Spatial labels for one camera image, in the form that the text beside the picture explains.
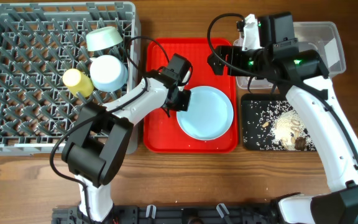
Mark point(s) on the light blue bowl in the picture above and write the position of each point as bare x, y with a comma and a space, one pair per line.
108, 73

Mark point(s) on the light blue plate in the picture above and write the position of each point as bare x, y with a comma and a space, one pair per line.
209, 116

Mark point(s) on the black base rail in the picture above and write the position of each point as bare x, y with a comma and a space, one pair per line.
222, 213

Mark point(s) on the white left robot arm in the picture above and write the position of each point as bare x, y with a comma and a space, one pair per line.
98, 141

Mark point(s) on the black waste tray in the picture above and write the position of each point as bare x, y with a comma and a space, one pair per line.
253, 109

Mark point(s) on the green bowl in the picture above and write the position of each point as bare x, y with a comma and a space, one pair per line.
103, 38

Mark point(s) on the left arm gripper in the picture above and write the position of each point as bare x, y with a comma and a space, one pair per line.
185, 104

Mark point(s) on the clear plastic bin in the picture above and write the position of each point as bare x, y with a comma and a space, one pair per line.
324, 38

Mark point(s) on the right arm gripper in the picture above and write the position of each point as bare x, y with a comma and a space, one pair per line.
235, 53

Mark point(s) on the yellow plastic cup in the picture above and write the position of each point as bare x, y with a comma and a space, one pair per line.
77, 82

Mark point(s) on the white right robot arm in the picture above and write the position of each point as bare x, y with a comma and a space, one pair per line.
303, 79

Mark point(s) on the red plastic tray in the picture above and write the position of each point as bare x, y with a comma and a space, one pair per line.
162, 133

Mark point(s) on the rice and meat leftovers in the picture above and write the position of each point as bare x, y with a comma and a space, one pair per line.
287, 127

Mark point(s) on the grey dishwasher rack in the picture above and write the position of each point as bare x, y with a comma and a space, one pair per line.
39, 41

